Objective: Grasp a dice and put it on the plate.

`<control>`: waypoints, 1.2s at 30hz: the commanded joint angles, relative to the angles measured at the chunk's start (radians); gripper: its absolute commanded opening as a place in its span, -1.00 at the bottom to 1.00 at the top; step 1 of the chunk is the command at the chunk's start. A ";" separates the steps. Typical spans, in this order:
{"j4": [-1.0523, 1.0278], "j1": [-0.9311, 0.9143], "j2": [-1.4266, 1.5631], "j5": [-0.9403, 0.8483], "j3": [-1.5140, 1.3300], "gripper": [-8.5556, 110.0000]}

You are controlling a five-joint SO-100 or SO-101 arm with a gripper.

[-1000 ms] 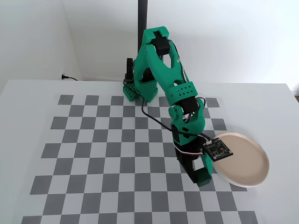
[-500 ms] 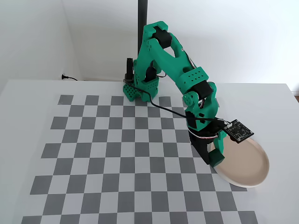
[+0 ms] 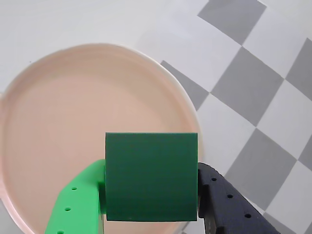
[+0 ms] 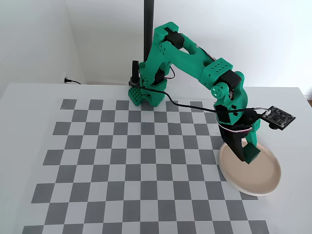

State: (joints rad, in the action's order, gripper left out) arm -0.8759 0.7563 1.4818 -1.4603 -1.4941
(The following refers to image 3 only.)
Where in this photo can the pink round plate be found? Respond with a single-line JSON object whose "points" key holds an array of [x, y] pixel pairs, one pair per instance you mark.
{"points": [[73, 109]]}

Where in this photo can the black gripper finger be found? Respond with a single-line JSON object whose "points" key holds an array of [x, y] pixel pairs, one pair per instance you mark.
{"points": [[229, 209]]}

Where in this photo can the dark green cube dice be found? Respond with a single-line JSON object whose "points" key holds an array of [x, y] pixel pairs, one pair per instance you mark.
{"points": [[151, 175]]}

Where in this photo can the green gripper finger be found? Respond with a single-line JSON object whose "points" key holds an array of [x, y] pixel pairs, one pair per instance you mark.
{"points": [[80, 202]]}

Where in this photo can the grey white checkerboard mat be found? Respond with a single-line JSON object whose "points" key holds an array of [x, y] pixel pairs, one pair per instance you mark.
{"points": [[246, 70]]}

